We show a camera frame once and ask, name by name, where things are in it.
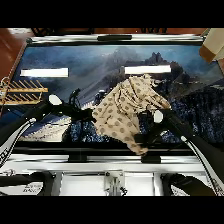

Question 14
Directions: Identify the cardboard box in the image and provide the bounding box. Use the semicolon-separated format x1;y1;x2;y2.
199;28;224;64

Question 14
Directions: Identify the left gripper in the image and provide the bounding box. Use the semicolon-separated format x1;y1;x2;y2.
75;105;97;123

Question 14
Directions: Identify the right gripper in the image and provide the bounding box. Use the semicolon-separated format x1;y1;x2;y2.
133;131;156;149

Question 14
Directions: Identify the cream polka dot shirt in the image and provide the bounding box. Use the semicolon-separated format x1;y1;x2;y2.
91;73;172;156

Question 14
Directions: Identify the silver frame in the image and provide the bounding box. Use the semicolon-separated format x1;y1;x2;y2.
0;33;224;197

